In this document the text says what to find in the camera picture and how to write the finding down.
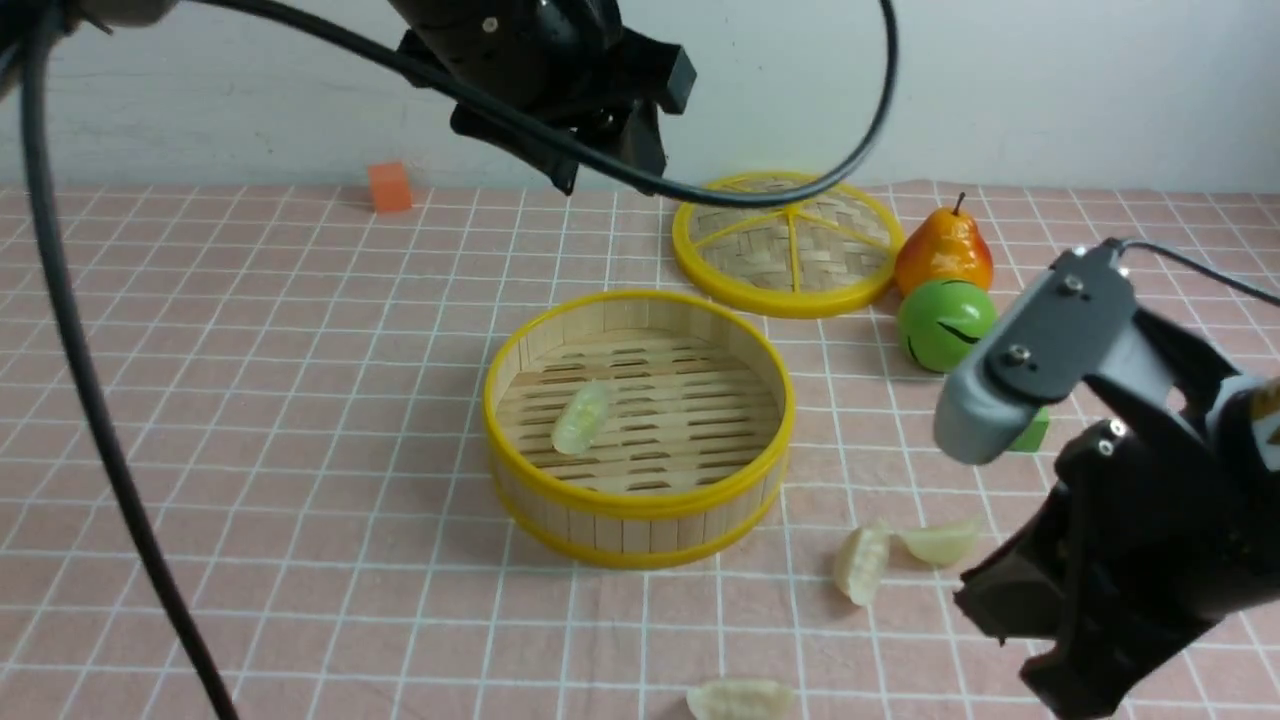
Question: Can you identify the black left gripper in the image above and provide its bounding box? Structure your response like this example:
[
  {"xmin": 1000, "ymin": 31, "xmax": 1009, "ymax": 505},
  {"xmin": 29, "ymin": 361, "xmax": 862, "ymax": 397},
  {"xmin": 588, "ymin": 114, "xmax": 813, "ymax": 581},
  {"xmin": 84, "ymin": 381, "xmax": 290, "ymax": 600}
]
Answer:
[{"xmin": 394, "ymin": 1, "xmax": 698, "ymax": 176}]

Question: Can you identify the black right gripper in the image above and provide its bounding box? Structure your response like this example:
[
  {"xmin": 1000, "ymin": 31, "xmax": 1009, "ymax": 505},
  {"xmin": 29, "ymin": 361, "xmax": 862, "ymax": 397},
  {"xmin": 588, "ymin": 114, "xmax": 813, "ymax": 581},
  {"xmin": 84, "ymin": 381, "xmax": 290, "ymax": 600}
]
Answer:
[{"xmin": 954, "ymin": 309, "xmax": 1277, "ymax": 719}]

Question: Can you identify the white pleated dumpling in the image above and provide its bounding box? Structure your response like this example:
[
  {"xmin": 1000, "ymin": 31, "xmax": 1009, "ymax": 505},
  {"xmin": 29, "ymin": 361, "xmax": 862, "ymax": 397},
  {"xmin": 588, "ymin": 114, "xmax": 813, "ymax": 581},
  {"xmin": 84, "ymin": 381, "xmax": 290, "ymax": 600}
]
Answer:
[{"xmin": 831, "ymin": 521, "xmax": 893, "ymax": 607}]

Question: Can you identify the pale green dumpling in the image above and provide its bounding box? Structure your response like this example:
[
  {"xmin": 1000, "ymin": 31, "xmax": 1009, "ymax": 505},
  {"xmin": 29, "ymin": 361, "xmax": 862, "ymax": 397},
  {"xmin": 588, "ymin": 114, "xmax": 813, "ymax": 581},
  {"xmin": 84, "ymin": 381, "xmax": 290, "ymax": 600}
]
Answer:
[{"xmin": 550, "ymin": 380, "xmax": 611, "ymax": 456}]

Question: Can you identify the white dumpling bottom edge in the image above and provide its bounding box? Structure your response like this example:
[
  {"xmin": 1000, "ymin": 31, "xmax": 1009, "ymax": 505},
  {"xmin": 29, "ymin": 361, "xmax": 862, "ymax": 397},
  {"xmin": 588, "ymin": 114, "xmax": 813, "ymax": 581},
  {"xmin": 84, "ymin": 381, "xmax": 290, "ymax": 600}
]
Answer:
[{"xmin": 685, "ymin": 678, "xmax": 795, "ymax": 720}]

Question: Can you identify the yellow rimmed woven steamer lid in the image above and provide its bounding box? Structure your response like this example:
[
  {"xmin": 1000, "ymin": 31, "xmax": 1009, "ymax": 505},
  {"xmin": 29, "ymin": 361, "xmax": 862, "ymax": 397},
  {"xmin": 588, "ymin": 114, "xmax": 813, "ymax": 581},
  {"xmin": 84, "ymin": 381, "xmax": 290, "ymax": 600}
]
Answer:
[{"xmin": 671, "ymin": 184, "xmax": 906, "ymax": 319}]

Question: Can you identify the yellow rimmed bamboo steamer tray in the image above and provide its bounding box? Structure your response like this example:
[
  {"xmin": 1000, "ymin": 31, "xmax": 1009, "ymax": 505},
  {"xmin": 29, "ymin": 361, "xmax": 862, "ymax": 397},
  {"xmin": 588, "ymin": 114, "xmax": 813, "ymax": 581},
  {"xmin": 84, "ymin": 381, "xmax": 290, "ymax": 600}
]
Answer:
[{"xmin": 483, "ymin": 290, "xmax": 796, "ymax": 569}]

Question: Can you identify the green cube block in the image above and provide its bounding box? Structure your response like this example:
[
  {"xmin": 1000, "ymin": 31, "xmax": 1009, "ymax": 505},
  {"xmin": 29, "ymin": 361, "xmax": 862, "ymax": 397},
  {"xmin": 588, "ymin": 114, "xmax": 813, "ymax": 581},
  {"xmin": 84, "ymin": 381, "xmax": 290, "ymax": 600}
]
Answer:
[{"xmin": 1007, "ymin": 407, "xmax": 1051, "ymax": 454}]

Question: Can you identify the orange cube block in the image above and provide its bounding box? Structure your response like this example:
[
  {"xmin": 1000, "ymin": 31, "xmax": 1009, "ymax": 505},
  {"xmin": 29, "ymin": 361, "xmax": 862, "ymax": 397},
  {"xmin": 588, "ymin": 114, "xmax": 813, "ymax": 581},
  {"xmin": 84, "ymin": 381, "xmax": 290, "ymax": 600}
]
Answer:
[{"xmin": 366, "ymin": 161, "xmax": 413, "ymax": 214}]

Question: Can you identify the green toy apple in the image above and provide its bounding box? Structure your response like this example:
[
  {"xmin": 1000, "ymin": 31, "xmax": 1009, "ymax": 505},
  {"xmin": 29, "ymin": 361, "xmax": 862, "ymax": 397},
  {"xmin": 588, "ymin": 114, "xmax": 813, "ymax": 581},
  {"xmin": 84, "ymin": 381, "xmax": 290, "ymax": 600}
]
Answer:
[{"xmin": 897, "ymin": 279, "xmax": 998, "ymax": 374}]

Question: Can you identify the orange yellow toy pear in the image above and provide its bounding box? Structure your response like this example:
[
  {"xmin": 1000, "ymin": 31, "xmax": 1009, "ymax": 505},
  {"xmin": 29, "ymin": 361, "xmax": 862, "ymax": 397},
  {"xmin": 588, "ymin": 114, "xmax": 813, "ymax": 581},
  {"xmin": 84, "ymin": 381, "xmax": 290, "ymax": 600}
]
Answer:
[{"xmin": 893, "ymin": 192, "xmax": 995, "ymax": 297}]

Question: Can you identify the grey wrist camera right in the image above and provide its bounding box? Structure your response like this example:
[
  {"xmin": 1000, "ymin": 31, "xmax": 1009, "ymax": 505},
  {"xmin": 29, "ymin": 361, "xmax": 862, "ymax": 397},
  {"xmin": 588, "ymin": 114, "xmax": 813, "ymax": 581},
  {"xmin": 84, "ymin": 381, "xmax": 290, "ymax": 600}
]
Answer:
[{"xmin": 933, "ymin": 238, "xmax": 1138, "ymax": 466}]

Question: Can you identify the thin black camera cable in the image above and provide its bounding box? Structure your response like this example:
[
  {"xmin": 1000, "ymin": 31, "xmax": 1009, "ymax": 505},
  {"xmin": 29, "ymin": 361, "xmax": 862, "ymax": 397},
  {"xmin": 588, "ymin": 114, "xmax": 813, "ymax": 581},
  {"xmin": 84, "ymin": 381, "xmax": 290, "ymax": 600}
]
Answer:
[{"xmin": 1115, "ymin": 238, "xmax": 1280, "ymax": 309}]

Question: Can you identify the black thick cable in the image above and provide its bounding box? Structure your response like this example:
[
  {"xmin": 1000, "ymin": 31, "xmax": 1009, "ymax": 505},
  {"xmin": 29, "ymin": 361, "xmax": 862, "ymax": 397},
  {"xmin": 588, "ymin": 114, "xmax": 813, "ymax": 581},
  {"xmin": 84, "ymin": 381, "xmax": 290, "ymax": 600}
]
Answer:
[{"xmin": 0, "ymin": 0, "xmax": 899, "ymax": 720}]

